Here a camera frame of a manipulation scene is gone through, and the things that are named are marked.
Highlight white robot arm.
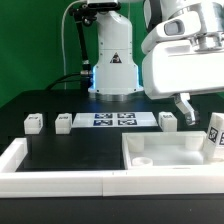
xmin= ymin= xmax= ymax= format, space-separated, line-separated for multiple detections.
xmin=87 ymin=0 xmax=224 ymax=125

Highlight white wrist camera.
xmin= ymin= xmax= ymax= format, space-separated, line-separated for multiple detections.
xmin=141 ymin=11 xmax=201 ymax=54

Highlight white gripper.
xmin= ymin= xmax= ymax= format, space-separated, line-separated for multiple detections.
xmin=142 ymin=41 xmax=224 ymax=126

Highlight white sheet with fiducial markers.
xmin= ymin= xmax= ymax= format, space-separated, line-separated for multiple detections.
xmin=72 ymin=112 xmax=157 ymax=128

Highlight white square tabletop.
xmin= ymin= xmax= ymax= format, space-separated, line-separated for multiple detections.
xmin=122 ymin=131 xmax=224 ymax=170

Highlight white U-shaped obstacle fence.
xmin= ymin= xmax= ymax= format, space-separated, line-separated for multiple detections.
xmin=0 ymin=134 xmax=224 ymax=198

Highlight white cable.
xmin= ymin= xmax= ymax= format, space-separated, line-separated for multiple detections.
xmin=60 ymin=0 xmax=88 ymax=90

